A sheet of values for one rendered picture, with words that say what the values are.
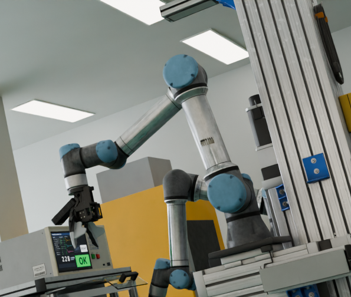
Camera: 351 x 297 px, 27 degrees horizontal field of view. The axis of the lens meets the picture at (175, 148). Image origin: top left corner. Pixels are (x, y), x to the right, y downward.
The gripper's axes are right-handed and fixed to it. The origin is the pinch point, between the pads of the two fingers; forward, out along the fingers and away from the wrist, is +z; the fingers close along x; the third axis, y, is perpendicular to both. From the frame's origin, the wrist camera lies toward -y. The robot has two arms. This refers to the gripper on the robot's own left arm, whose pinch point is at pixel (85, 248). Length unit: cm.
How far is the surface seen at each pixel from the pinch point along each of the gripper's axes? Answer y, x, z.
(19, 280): -55, 38, 1
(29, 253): -48, 38, -9
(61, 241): -36, 45, -11
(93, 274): -33, 59, 5
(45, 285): -34.0, 23.8, 6.6
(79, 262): -36, 54, -1
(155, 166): -158, 433, -106
